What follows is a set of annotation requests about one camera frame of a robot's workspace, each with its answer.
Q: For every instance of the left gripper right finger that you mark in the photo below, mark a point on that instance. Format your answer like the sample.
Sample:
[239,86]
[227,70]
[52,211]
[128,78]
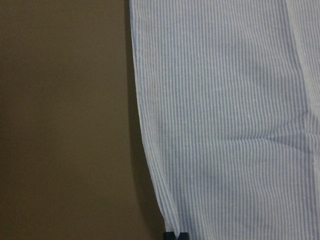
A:
[184,236]

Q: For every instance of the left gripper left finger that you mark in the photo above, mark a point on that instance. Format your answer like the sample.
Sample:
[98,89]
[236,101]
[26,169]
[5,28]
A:
[169,235]

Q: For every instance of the blue striped button shirt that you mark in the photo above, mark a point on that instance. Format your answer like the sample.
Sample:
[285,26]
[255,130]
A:
[228,96]

